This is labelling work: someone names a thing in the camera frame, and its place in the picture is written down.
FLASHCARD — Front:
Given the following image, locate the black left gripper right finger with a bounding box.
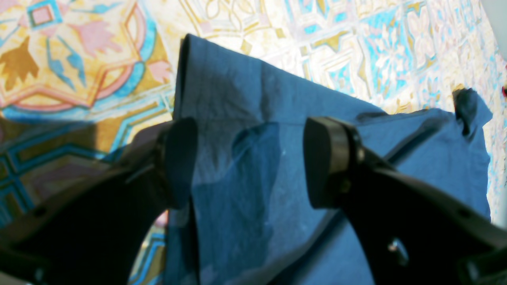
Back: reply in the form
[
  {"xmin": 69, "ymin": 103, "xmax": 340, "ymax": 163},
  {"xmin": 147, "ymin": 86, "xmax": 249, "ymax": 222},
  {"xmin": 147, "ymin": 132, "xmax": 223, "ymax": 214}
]
[{"xmin": 303, "ymin": 117, "xmax": 506, "ymax": 285}]

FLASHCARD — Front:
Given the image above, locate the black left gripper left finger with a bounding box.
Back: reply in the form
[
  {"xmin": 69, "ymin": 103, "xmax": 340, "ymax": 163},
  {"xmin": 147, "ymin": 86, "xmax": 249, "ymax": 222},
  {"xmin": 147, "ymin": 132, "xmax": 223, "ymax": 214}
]
[{"xmin": 0, "ymin": 118, "xmax": 198, "ymax": 285}]

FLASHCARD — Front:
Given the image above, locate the dark blue t-shirt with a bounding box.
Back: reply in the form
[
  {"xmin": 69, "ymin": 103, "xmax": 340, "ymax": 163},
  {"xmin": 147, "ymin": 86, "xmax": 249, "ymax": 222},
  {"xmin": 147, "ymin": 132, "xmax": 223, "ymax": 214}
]
[{"xmin": 163, "ymin": 34, "xmax": 493, "ymax": 285}]

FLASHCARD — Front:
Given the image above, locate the patterned tablecloth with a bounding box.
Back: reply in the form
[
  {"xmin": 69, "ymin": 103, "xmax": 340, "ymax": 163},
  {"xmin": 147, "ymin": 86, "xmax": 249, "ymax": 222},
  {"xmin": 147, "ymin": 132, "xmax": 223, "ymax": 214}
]
[{"xmin": 1, "ymin": 0, "xmax": 506, "ymax": 285}]

